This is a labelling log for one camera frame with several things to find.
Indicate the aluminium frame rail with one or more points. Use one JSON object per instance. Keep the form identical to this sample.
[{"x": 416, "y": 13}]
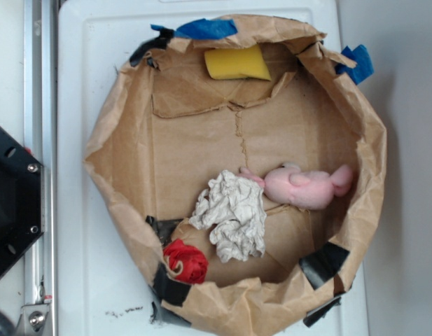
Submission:
[{"x": 39, "y": 311}]

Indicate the brown paper bag bin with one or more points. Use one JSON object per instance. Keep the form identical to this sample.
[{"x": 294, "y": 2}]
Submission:
[{"x": 167, "y": 128}]

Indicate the red paper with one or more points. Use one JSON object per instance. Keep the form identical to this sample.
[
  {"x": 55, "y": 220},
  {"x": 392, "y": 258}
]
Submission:
[{"x": 185, "y": 263}]

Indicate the pink plush toy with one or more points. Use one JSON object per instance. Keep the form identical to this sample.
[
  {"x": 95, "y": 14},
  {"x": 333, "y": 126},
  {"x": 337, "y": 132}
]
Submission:
[{"x": 311, "y": 190}]

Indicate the blue tape right piece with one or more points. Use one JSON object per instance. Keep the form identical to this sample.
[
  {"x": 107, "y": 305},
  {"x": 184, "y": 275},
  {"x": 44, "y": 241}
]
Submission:
[{"x": 363, "y": 69}]

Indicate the crumpled white paper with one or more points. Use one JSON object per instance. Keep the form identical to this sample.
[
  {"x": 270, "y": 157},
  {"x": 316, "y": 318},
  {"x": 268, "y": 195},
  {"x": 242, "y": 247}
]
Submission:
[{"x": 232, "y": 207}]

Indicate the blue tape top piece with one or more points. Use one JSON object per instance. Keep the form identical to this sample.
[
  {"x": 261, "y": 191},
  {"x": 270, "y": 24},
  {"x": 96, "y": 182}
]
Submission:
[{"x": 204, "y": 29}]

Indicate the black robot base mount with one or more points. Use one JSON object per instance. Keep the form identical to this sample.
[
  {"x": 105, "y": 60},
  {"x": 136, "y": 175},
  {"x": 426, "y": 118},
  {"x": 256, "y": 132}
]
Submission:
[{"x": 20, "y": 201}]

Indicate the yellow sponge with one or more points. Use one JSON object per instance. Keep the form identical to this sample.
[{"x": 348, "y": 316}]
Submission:
[{"x": 228, "y": 64}]

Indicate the blue tape piece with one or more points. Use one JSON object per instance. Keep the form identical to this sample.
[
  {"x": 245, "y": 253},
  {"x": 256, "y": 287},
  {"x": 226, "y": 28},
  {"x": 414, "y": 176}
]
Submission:
[
  {"x": 363, "y": 69},
  {"x": 204, "y": 29}
]

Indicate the white plastic tray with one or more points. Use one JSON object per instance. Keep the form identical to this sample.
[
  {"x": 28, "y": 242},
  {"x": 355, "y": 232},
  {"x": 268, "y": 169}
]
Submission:
[{"x": 100, "y": 291}]

